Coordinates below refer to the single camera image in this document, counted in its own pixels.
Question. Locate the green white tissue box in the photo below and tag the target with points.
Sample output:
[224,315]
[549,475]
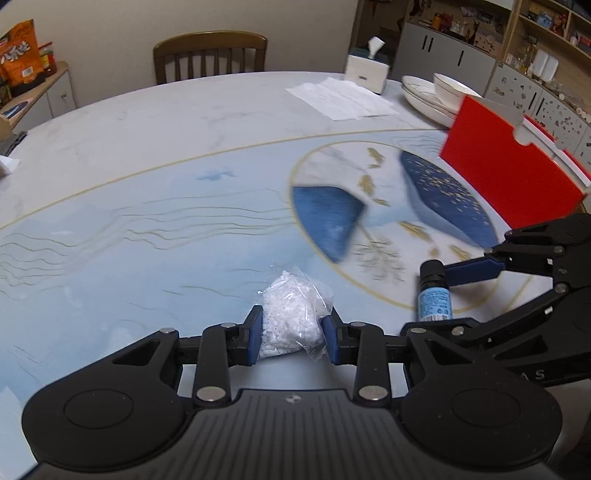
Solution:
[367,67]

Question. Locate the orange snack bag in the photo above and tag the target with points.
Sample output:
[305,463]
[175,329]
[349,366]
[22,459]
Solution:
[20,58]

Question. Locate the wooden chair far side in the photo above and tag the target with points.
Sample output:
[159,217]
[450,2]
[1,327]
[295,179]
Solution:
[209,53]

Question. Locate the white wall cabinets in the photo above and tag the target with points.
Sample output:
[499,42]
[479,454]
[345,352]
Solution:
[533,56]

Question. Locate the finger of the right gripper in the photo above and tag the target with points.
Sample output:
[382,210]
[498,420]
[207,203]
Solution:
[506,257]
[499,330]

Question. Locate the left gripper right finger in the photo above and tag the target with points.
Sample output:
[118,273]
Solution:
[364,346]

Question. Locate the bag of white beads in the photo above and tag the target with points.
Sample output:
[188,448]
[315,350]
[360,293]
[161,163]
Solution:
[293,308]

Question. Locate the white paper napkins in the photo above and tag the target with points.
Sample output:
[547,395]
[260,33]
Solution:
[342,100]

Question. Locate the white sideboard cabinet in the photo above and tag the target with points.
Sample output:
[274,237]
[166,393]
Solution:
[49,100]

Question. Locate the red cardboard shoe box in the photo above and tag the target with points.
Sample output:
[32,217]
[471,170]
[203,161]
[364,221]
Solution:
[514,164]

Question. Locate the red jar on sideboard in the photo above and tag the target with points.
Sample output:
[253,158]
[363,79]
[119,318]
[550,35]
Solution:
[47,59]

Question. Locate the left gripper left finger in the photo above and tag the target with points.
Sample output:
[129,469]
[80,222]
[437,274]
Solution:
[221,347]

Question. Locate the small blue label bottle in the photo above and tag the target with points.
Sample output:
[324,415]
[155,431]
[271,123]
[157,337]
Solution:
[434,297]

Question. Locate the white bowl black rim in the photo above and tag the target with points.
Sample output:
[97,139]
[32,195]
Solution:
[451,92]

